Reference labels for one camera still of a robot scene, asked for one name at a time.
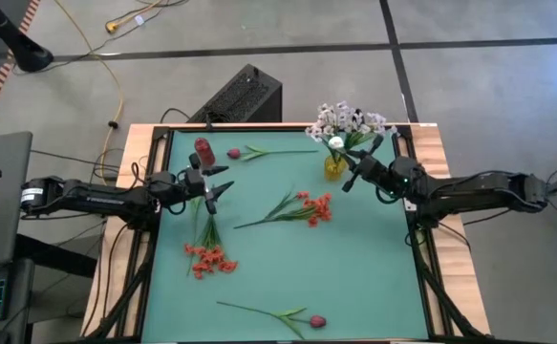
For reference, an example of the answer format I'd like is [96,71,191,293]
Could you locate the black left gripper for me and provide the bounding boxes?
[182,152,235,215]

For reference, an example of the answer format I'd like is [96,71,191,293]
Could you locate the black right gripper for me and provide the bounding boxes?
[342,135,392,193]

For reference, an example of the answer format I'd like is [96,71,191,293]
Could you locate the red ribbed vase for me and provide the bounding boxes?
[194,137,217,169]

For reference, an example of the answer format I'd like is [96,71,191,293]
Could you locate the red tulip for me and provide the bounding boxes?
[226,144,318,162]

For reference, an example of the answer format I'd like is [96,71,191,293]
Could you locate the white tulip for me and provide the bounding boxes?
[328,136,355,166]

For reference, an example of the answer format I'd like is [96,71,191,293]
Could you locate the white flower bunch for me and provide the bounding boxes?
[305,99,399,159]

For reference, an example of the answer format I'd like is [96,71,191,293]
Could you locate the orange-red flower bunch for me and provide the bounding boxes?
[183,198,239,281]
[233,190,334,230]

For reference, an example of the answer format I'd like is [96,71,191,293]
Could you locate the green leaf stem foreground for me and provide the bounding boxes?
[216,300,328,340]

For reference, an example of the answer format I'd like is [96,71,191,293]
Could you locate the yellow glass vase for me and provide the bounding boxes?
[324,153,349,183]

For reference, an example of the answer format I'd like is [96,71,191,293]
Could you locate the black perforated computer case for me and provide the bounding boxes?
[186,63,284,124]

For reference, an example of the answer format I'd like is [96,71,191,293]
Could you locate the grey laptop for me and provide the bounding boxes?
[0,131,34,271]

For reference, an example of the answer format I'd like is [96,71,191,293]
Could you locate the black rig frame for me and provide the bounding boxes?
[86,123,492,344]

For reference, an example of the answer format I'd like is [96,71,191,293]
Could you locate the yellow extension cable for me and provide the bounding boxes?
[53,0,164,168]

